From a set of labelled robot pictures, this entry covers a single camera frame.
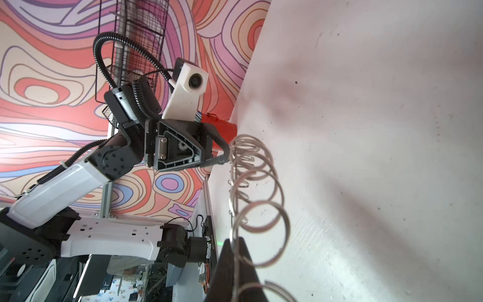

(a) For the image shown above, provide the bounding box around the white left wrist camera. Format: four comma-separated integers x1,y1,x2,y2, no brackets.
162,58,209,122

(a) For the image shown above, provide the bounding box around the red pencil cup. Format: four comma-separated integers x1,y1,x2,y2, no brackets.
200,113,238,145

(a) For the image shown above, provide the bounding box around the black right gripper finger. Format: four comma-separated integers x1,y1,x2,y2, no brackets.
205,239,268,302

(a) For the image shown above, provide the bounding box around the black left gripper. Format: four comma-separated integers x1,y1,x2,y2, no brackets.
144,119,230,172

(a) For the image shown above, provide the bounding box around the black wire basket left wall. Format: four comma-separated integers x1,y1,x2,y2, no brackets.
95,0,171,125

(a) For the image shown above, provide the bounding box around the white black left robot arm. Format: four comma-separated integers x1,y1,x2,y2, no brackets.
1,31,229,268

